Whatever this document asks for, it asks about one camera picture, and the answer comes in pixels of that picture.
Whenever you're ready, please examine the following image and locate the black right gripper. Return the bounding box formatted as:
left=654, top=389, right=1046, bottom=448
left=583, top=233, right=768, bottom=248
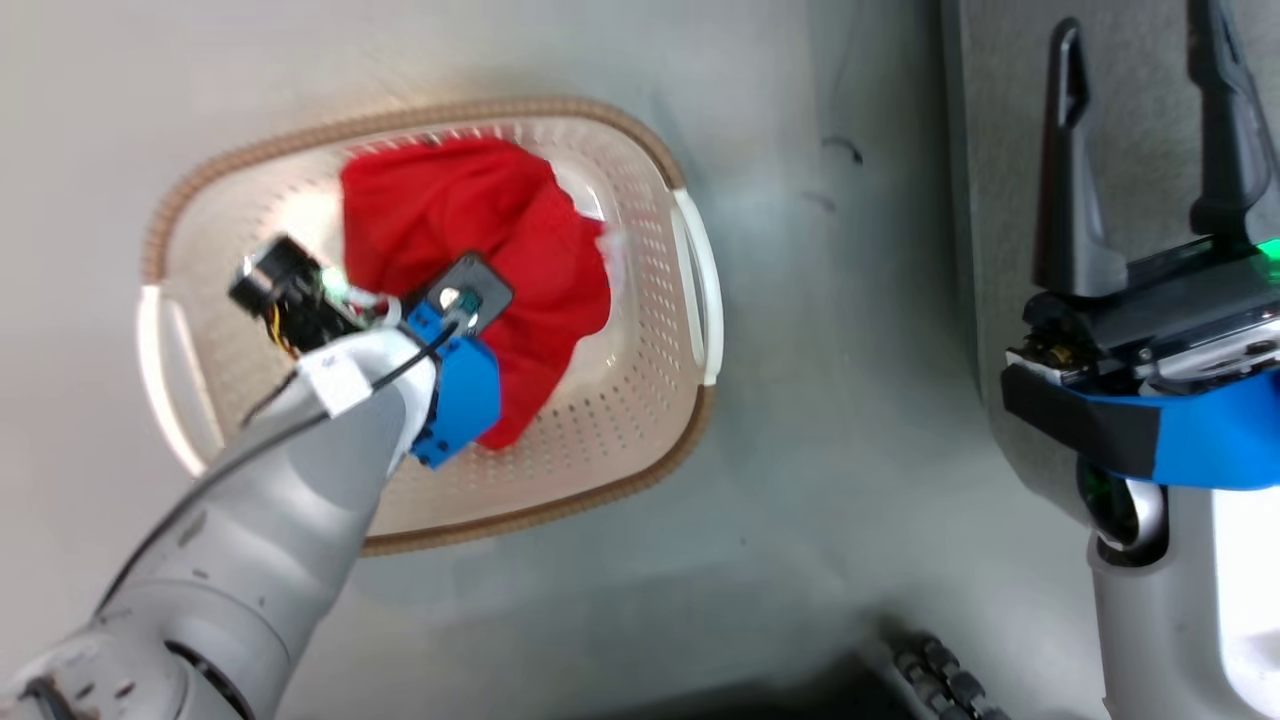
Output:
left=1005, top=0, right=1280, bottom=397

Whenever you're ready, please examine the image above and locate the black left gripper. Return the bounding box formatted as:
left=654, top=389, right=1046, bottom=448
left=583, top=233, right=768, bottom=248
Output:
left=228, top=235, right=363, bottom=353

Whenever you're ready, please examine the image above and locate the red cloth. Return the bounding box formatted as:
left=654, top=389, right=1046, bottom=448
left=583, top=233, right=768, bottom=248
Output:
left=340, top=136, right=613, bottom=451

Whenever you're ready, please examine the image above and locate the white perforated laundry basket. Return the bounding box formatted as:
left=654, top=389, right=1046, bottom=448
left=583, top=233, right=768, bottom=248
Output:
left=137, top=96, right=724, bottom=557

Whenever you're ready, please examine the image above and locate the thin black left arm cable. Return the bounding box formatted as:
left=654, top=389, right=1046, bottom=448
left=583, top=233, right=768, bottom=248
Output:
left=98, top=318, right=469, bottom=611

